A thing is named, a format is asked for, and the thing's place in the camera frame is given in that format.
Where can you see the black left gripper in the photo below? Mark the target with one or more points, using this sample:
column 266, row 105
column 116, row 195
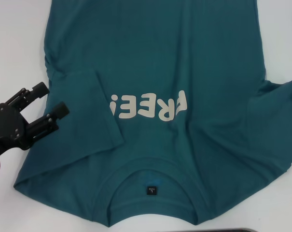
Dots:
column 8, row 128

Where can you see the teal blue printed t-shirt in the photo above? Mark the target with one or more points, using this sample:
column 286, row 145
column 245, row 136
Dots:
column 148, row 48

